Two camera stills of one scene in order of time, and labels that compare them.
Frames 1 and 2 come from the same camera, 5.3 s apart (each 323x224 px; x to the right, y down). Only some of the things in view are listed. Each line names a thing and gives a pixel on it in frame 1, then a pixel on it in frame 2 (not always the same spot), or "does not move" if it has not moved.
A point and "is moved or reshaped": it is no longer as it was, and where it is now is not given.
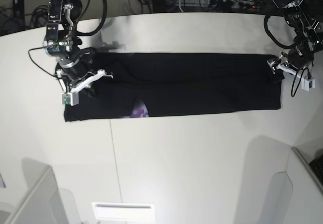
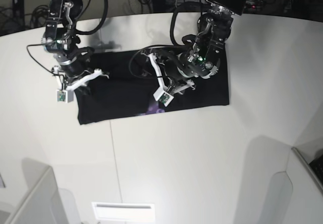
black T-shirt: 153,85 is moved or reshaped
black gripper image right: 300,57 -> 168,63
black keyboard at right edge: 317,166 does not move
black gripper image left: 73,70 -> 76,62
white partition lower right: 295,197 does not move
